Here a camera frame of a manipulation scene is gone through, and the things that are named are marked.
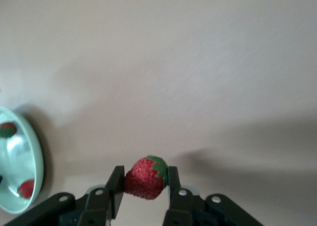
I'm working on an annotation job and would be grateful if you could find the pale green round plate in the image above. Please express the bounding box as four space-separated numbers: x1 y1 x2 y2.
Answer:
0 106 45 215

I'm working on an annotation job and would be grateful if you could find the large table cover sheet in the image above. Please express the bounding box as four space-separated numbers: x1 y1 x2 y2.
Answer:
0 0 317 226

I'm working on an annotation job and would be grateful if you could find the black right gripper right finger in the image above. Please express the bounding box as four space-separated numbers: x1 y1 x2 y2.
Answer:
162 166 264 226

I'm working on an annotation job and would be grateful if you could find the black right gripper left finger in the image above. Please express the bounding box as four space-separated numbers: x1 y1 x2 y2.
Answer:
2 166 125 226

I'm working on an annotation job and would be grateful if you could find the red strawberry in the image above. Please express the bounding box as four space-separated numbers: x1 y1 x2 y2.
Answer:
17 178 35 199
0 121 17 139
124 155 169 201

